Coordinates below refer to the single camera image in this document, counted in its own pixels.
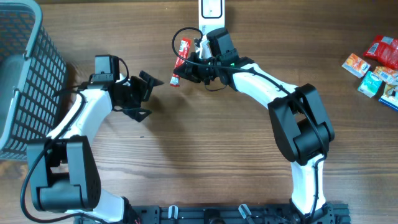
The orange small box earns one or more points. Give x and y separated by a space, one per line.
356 66
386 74

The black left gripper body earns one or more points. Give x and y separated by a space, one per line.
132 96

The white cream snack bag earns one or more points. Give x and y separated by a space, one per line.
390 96

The red candy bag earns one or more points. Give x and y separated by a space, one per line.
384 50

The red stick sachet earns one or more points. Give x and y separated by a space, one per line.
183 52

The teal small box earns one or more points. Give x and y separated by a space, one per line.
370 84

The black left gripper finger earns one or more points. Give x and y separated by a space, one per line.
147 82
137 114

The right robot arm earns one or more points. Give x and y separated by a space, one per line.
301 126

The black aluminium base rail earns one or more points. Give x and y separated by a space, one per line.
267 214

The grey plastic mesh basket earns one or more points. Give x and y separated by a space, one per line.
32 70

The white barcode scanner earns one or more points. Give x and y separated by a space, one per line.
211 15

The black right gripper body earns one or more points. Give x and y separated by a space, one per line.
198 73

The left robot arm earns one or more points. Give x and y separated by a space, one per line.
63 180

